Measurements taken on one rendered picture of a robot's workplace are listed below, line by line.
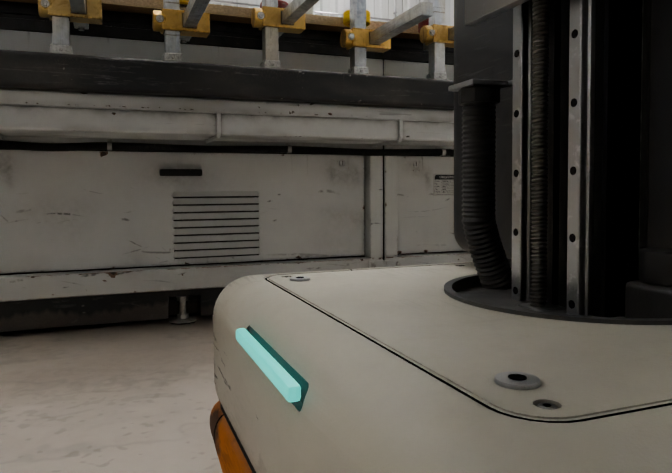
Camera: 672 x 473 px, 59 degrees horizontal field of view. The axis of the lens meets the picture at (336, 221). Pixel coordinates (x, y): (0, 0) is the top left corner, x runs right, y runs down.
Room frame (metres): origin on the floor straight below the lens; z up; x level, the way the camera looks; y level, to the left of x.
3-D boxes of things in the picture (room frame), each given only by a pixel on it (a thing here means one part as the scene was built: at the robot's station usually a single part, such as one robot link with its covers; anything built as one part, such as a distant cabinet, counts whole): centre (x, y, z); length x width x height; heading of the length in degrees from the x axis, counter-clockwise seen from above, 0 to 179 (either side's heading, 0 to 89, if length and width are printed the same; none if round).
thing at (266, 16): (1.59, 0.15, 0.83); 0.14 x 0.06 x 0.05; 111
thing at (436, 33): (1.77, -0.32, 0.83); 0.14 x 0.06 x 0.05; 111
